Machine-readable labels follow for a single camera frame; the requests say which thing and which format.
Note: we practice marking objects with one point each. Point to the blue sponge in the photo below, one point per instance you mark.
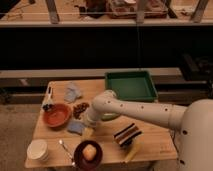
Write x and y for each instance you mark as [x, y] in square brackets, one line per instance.
[76, 127]

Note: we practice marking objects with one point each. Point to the green chili pepper toy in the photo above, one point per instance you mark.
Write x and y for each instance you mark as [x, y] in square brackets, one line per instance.
[109, 116]

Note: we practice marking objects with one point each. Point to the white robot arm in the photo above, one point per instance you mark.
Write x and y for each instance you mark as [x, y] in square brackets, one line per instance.
[195, 124]

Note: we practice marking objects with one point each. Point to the dark maroon plate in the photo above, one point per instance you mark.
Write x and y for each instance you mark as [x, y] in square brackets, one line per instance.
[81, 163]

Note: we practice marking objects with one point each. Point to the metal spoon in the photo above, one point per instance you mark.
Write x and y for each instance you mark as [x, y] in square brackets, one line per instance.
[64, 146]

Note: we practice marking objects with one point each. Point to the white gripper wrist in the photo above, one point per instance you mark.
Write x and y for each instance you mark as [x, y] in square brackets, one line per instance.
[91, 119]

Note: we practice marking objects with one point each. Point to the red bowl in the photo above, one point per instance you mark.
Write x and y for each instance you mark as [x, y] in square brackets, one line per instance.
[57, 115]

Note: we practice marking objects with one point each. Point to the yellow apple toy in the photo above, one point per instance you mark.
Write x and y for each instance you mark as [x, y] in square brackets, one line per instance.
[89, 152]

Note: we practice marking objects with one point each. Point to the white cup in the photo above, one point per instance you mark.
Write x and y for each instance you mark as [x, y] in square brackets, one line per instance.
[38, 150]

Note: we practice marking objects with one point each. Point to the striped cloth block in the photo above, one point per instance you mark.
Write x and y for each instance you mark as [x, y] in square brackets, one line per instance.
[125, 136]

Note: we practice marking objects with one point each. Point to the green plastic tray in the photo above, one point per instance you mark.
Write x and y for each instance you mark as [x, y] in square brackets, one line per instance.
[131, 85]

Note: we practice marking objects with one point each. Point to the brown grape cluster toy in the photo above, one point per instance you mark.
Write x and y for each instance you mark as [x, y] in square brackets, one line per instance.
[79, 109]

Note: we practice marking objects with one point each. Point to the light blue crumpled cloth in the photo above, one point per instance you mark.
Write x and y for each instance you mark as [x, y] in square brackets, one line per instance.
[72, 93]

